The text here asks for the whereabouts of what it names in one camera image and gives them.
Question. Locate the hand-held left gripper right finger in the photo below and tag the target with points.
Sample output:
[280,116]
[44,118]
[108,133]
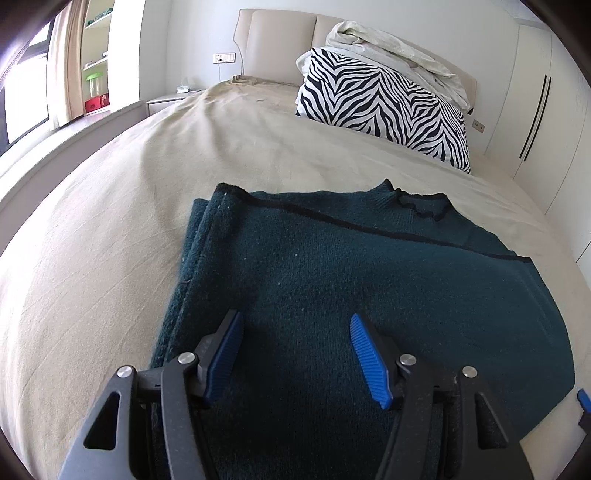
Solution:
[369,364]

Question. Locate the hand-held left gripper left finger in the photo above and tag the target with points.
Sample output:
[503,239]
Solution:
[226,355]

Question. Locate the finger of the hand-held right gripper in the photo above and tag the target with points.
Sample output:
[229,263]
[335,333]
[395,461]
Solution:
[586,399]

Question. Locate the dark green knit sweater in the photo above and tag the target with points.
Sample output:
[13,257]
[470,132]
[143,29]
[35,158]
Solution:
[323,277]

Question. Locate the bed with beige sheet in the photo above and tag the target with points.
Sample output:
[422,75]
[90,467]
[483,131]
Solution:
[115,207]

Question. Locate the white nightstand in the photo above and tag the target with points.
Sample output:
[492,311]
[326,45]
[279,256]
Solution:
[171,100]

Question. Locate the zebra print pillow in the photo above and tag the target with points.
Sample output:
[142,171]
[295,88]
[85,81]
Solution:
[378,101]

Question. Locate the white window bench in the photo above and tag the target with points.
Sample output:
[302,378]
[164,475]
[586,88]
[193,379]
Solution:
[69,138]

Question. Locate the white wardrobe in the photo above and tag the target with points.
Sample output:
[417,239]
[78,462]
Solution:
[549,120]

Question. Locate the red box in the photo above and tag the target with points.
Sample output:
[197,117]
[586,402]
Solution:
[97,104]

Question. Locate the green lidded jar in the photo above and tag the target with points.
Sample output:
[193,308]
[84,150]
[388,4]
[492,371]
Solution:
[93,85]

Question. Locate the folded white duvet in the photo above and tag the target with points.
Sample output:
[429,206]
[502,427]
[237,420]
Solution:
[392,50]

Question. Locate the beige padded headboard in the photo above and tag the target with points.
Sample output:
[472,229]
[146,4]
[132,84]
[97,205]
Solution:
[277,41]

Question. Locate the dark framed window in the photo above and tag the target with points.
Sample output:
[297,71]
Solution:
[25,101]

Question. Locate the beige curtain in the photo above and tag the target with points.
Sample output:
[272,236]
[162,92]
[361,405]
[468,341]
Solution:
[64,69]

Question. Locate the small wall socket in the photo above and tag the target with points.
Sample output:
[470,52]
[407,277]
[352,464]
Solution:
[479,125]

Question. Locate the wall socket panel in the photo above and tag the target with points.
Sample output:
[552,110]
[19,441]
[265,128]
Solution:
[224,58]

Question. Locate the white wall shelf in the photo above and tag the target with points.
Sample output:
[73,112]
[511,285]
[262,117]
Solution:
[97,50]

